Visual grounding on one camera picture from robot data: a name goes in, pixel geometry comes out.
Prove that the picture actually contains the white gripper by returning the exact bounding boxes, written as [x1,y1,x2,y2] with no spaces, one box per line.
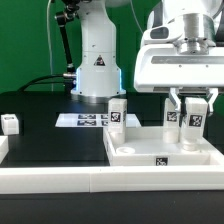
[134,44,224,116]

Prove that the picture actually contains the white square tabletop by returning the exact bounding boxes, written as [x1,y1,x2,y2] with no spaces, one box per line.
[103,126,212,166]

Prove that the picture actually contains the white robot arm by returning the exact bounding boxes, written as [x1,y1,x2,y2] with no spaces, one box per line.
[63,0,224,113]

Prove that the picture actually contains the white U-shaped obstacle fence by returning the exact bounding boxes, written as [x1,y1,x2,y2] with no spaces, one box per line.
[0,136,224,194]

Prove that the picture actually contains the white sheet with fiducial tags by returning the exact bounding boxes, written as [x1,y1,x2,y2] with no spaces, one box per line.
[55,113,141,128]

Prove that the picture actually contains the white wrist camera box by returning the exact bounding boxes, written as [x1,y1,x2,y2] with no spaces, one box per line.
[141,22,183,46]

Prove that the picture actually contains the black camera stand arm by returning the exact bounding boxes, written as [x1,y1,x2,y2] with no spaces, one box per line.
[55,0,80,93]

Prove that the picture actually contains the black cable bundle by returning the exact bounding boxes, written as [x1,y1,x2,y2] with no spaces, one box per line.
[17,73,75,93]

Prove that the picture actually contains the thin white hanging cable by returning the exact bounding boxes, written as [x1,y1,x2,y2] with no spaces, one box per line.
[45,0,55,93]

